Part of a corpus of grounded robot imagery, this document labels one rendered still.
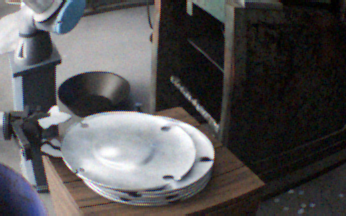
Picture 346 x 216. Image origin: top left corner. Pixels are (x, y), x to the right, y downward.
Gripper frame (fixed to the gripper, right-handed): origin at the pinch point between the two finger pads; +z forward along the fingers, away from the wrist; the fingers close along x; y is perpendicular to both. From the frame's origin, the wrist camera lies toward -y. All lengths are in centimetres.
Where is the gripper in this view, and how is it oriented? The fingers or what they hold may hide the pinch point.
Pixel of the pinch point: (68, 137)
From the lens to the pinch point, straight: 123.0
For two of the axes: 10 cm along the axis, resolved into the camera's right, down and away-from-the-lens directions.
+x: -0.8, 8.7, 4.9
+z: 9.9, 0.3, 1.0
